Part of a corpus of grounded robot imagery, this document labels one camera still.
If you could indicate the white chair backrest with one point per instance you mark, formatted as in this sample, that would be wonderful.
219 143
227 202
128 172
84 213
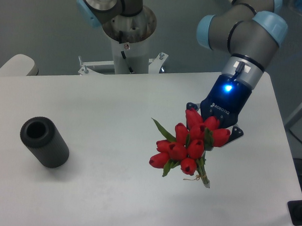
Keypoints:
19 65

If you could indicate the white furniture frame at right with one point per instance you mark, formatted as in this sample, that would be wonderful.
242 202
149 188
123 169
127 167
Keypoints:
293 117

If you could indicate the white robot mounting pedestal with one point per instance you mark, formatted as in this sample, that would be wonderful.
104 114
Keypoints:
129 38

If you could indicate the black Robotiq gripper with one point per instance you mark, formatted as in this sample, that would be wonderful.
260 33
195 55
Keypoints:
225 101

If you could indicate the red tulip bouquet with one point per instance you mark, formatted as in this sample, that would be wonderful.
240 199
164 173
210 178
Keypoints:
187 149

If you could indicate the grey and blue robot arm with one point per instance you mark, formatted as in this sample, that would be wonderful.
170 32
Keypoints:
251 31

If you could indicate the black ribbed cylindrical vase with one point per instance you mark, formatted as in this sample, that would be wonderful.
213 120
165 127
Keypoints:
43 140

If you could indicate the black device at table edge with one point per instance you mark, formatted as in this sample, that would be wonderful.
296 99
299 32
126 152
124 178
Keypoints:
295 209

